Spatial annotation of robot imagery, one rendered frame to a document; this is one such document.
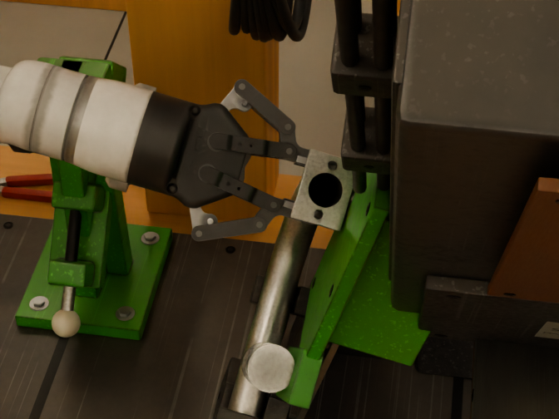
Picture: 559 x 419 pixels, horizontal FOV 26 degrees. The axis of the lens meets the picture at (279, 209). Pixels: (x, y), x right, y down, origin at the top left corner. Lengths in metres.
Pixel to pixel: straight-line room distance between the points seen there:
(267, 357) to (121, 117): 0.22
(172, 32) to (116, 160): 0.32
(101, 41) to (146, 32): 1.98
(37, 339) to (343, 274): 0.47
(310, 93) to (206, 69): 1.77
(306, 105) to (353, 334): 2.06
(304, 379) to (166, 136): 0.21
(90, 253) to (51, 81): 0.30
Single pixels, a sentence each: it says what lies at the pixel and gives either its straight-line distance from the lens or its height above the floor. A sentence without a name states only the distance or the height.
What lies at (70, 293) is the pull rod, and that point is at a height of 0.97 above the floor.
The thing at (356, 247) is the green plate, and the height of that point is 1.23.
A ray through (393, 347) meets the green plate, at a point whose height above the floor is 1.12.
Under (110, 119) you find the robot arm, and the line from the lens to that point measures 0.92.
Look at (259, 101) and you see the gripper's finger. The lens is 0.95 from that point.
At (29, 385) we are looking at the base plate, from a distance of 1.21.
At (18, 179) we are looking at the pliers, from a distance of 1.44.
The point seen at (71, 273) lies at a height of 0.99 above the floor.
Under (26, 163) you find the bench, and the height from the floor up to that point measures 0.88.
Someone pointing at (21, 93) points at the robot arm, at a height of 1.27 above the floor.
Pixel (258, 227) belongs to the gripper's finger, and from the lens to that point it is 0.94.
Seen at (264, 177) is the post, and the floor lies 0.95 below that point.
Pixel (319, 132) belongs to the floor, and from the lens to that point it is 2.88.
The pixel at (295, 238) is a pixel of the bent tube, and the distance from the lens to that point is 1.05.
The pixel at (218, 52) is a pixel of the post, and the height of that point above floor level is 1.11.
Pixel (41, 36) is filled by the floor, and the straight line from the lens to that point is 3.26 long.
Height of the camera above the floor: 1.83
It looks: 43 degrees down
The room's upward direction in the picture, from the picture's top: straight up
